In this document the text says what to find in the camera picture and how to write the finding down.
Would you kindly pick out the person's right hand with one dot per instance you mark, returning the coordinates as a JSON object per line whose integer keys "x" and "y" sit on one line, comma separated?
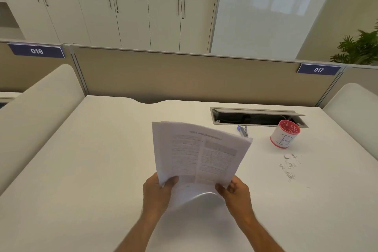
{"x": 239, "y": 198}

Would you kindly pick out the person's left hand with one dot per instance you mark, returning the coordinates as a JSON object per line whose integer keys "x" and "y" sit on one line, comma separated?
{"x": 155, "y": 192}

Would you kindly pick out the person's right thumb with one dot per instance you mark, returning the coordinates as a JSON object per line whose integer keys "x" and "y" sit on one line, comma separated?
{"x": 222, "y": 190}

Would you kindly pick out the person's left thumb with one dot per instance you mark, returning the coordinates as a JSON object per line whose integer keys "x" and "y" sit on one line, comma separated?
{"x": 170, "y": 181}

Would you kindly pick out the stack of printed paper sheets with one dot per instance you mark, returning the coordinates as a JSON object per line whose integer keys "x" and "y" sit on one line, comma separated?
{"x": 199, "y": 157}

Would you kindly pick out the person's right forearm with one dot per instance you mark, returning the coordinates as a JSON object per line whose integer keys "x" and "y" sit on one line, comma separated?
{"x": 260, "y": 233}

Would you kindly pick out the person's left forearm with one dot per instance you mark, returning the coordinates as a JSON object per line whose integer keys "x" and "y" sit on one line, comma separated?
{"x": 138, "y": 231}

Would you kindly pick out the grey pen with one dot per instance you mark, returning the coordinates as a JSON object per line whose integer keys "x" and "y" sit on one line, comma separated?
{"x": 245, "y": 131}

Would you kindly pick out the pile of loose staples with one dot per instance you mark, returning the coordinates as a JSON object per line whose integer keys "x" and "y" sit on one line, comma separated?
{"x": 291, "y": 166}

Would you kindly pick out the red and white cup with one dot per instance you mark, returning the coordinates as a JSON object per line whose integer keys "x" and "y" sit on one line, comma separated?
{"x": 284, "y": 135}

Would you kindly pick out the beige desk partition panel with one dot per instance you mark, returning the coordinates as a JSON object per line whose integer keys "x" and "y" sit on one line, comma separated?
{"x": 195, "y": 77}

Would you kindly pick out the white side divider panel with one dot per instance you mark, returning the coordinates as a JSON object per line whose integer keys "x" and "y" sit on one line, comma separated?
{"x": 354, "y": 113}
{"x": 32, "y": 119}

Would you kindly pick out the blue desk number sign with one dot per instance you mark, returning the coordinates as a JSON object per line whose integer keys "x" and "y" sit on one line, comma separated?
{"x": 319, "y": 69}
{"x": 36, "y": 51}

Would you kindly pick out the frosted glass panel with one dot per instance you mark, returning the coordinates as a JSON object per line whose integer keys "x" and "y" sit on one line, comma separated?
{"x": 265, "y": 9}

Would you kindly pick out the green potted plant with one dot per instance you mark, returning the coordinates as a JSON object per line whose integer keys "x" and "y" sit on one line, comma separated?
{"x": 358, "y": 48}

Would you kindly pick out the white wall cabinet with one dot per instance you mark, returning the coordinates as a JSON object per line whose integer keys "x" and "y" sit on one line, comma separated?
{"x": 112, "y": 3}

